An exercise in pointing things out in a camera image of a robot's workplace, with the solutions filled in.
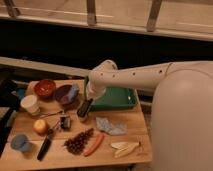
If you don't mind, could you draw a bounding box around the black binder clip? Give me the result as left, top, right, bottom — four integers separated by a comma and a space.
60, 116, 71, 130

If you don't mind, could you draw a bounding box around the purple bowl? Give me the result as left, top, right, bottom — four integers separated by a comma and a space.
54, 84, 73, 105

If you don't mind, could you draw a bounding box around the white paper cup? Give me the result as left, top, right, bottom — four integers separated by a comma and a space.
21, 95, 40, 116

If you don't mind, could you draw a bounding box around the orange carrot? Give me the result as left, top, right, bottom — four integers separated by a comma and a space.
83, 133, 104, 157

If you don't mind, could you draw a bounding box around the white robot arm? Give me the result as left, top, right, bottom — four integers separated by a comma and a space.
87, 60, 213, 171

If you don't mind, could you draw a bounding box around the black chair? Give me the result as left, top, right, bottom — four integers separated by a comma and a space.
0, 69, 20, 156

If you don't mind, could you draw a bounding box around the yellow banana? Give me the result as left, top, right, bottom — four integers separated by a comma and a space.
110, 142, 140, 158

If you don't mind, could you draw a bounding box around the green plastic tray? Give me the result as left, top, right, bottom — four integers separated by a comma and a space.
83, 75, 139, 111

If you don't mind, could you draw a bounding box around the black rectangular eraser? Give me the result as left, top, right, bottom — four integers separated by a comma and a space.
77, 99, 93, 117

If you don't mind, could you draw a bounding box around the bunch of dark grapes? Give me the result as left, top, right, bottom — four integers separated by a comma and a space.
64, 128, 94, 155

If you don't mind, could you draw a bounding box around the blue plastic cup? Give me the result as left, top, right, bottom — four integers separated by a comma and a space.
11, 134, 31, 152

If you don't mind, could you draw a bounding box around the blue cloth in bowl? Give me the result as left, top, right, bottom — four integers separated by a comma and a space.
65, 84, 79, 103

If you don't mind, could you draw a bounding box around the wooden cutting board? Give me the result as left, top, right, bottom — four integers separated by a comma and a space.
26, 80, 83, 113

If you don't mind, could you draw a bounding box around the red yellow apple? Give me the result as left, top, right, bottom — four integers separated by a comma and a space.
33, 119, 49, 135

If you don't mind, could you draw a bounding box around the metal spoon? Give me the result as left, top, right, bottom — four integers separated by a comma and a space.
34, 110, 63, 119

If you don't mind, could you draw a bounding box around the red bowl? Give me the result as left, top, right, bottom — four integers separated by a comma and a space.
34, 79, 56, 98

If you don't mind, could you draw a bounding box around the crumpled blue white cloth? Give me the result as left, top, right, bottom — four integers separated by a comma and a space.
96, 117, 127, 136

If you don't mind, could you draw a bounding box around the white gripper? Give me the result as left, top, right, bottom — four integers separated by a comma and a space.
86, 82, 106, 100

